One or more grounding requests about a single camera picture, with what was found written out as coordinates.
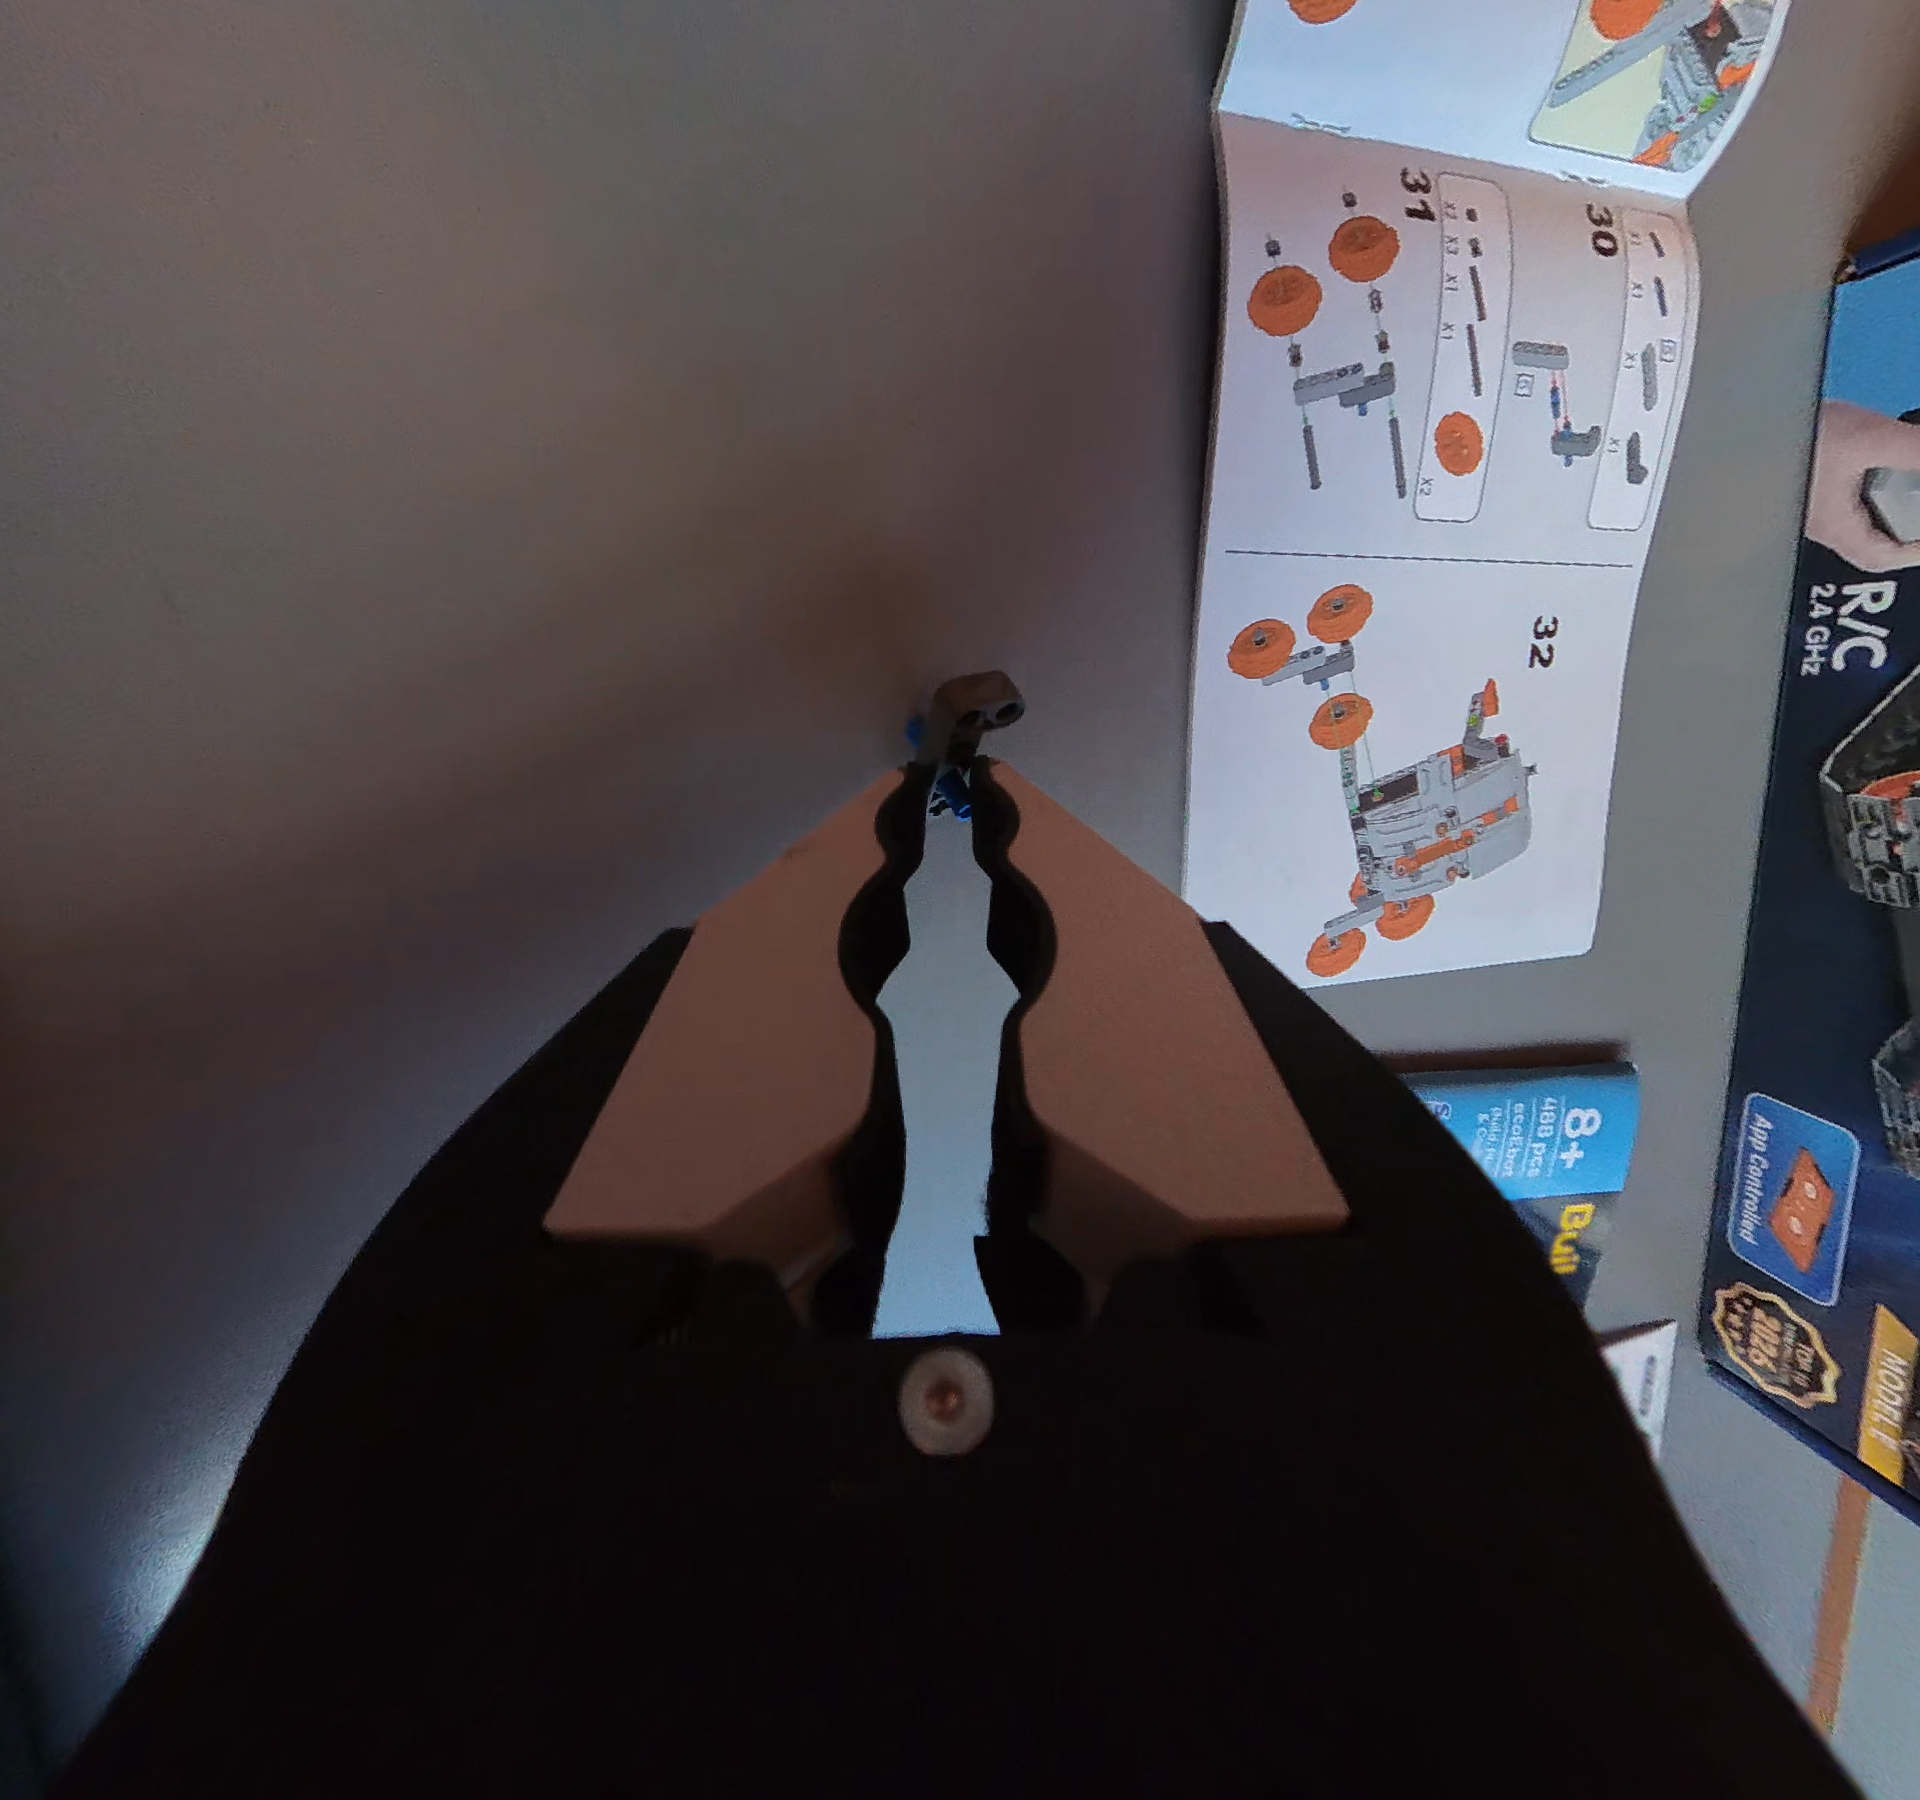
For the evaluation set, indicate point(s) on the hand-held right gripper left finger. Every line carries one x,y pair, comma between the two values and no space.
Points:
721,1081

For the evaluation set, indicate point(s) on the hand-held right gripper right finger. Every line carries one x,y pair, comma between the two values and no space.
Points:
1170,1081

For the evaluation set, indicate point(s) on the blue connector pin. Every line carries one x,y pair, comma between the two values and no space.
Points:
945,792

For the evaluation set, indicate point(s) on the grey angled building beam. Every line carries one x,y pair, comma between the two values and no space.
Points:
972,703

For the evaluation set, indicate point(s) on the grey desk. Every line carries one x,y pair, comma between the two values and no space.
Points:
524,404

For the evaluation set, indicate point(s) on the blue building manual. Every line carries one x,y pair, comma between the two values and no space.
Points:
1561,1154

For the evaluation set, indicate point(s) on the white sticker sheet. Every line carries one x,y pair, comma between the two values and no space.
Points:
1643,1381

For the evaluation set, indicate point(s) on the open white instruction booklet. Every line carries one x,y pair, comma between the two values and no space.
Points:
1440,480

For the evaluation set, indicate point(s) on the blue robot kit box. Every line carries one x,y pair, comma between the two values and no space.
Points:
1830,930

